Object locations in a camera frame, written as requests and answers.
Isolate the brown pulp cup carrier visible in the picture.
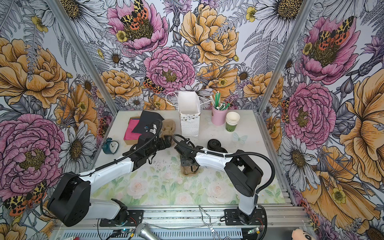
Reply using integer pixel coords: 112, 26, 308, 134
181, 166, 200, 176

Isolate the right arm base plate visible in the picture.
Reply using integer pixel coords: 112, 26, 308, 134
220, 208, 267, 226

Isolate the stack of pulp carriers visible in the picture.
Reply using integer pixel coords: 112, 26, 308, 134
160, 119, 176, 138

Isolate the black paper napkin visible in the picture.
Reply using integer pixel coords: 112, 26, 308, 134
133, 111, 164, 134

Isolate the brown cardboard tray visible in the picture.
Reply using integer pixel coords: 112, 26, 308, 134
125, 117, 140, 145

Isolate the silver microphone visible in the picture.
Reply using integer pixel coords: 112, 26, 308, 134
136, 223, 160, 240

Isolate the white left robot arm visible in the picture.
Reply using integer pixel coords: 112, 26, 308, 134
47, 120, 171, 227

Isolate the teal alarm clock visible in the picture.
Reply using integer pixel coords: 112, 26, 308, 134
102, 138, 119, 155

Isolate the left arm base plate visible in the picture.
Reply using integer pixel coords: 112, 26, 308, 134
100, 210, 144, 227

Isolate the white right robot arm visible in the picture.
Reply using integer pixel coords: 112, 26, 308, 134
172, 134, 276, 225

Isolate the pink straw holder cup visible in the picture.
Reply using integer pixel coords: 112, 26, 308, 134
212, 108, 228, 126

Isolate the stack of paper cups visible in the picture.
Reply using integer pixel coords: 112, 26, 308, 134
226, 112, 241, 132

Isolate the white patterned paper gift bag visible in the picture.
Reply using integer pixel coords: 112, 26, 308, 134
166, 91, 209, 137

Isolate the green straws bundle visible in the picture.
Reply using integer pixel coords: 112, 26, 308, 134
210, 92, 230, 111

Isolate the pink plush toy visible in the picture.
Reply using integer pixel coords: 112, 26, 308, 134
292, 229, 316, 240

